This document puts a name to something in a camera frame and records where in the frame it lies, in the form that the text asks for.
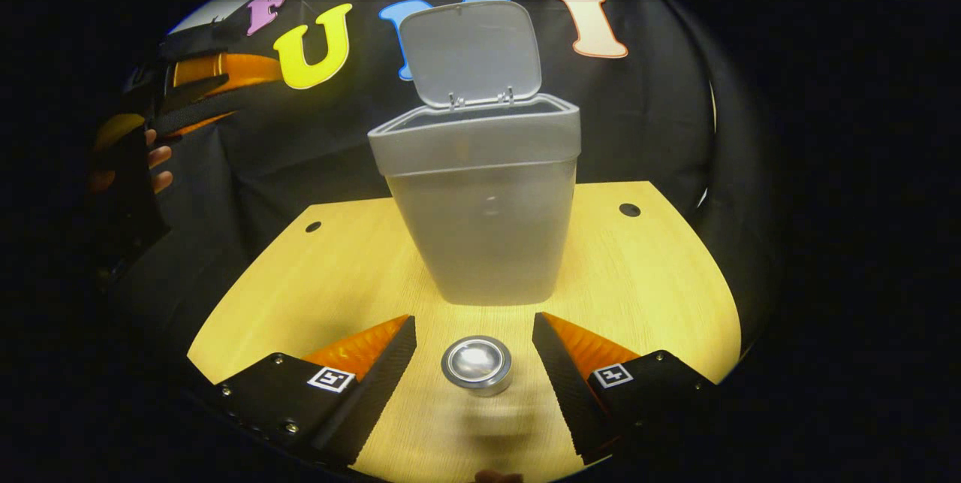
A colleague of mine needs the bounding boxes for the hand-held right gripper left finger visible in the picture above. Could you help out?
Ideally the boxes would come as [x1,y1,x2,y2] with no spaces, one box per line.
[199,314,417,467]

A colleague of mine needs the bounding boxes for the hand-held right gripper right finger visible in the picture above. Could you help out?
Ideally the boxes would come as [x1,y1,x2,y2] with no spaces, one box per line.
[532,312,725,466]

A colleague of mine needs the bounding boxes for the dark blue pop can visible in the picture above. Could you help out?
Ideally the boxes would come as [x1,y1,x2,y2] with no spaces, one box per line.
[441,335,514,398]

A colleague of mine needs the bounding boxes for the white desktop garbage bin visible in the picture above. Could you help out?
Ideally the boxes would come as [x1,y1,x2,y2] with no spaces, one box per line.
[367,0,582,307]

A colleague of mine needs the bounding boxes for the wooden desktop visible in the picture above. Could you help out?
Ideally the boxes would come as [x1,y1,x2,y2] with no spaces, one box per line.
[186,181,743,483]

